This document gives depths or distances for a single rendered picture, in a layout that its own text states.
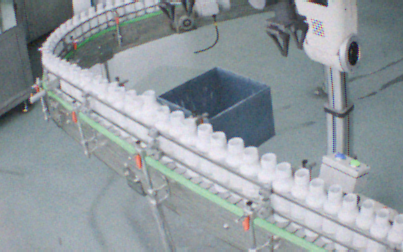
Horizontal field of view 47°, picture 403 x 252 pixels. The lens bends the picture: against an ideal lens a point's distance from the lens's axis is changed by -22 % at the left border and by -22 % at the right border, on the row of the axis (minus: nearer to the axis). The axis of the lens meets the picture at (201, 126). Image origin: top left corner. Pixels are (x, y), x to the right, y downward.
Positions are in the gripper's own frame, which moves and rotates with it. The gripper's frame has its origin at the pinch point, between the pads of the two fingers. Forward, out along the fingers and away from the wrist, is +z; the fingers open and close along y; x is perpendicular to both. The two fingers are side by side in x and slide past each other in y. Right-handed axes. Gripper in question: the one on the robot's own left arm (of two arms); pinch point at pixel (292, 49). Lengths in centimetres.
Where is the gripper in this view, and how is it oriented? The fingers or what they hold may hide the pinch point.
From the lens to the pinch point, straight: 137.1
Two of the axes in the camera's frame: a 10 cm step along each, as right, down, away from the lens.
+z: 1.6, 8.5, 5.1
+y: 7.6, -4.3, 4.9
